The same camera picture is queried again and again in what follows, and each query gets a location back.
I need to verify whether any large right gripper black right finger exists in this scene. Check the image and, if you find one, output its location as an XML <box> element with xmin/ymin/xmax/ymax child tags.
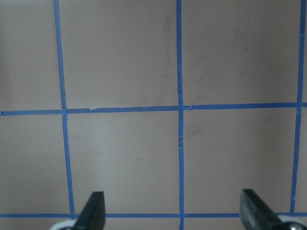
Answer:
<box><xmin>240</xmin><ymin>188</ymin><xmax>307</xmax><ymax>230</ymax></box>

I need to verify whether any large right gripper black left finger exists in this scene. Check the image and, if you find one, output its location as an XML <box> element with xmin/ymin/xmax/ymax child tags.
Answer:
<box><xmin>72</xmin><ymin>191</ymin><xmax>106</xmax><ymax>230</ymax></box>

